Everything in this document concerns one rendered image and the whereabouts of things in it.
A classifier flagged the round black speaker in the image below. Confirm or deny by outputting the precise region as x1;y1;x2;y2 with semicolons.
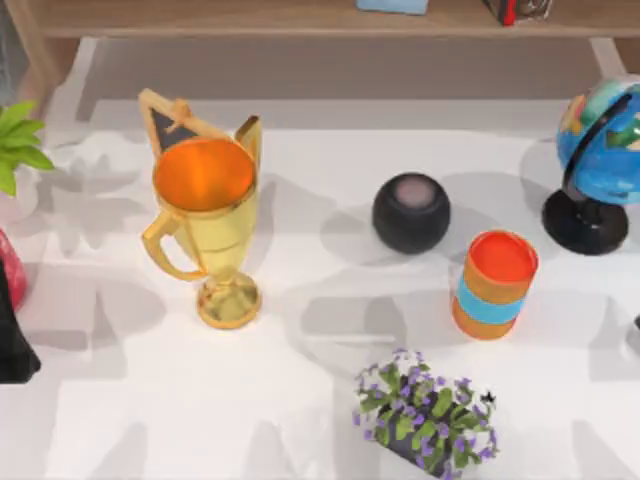
371;172;452;257

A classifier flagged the gold trophy cup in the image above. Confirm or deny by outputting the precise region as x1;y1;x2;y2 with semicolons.
137;88;264;330

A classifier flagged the orange and blue can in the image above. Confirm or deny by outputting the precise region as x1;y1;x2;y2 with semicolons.
451;229;540;342

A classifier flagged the purple flower plant pot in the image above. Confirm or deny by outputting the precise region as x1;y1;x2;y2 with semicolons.
352;348;500;480

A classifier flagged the wooden shelf unit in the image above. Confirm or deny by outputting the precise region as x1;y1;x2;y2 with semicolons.
8;0;640;121

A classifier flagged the light blue book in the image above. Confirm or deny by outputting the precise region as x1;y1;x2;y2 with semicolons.
356;0;430;13

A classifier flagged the blue globe on black stand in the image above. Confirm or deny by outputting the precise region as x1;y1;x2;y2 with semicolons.
541;73;640;257

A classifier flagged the red and black box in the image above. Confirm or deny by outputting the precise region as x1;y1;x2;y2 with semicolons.
482;0;559;27

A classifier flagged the red mesh object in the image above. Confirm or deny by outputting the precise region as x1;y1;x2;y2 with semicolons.
0;228;28;312

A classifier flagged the green leafy plant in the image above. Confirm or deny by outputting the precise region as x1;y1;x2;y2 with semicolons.
0;100;56;197

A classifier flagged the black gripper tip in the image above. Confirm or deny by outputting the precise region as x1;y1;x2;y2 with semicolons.
0;257;42;385

